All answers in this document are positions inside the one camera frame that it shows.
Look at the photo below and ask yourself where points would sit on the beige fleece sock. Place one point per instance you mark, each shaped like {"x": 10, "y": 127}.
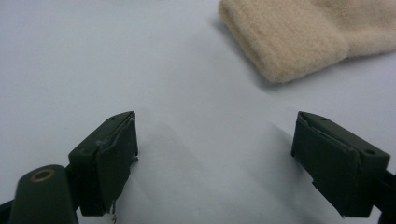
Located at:
{"x": 299, "y": 34}

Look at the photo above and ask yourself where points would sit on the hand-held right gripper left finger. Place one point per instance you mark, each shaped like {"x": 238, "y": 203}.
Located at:
{"x": 106, "y": 168}

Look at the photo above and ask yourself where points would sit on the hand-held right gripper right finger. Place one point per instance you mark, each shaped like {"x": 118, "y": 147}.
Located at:
{"x": 339, "y": 168}

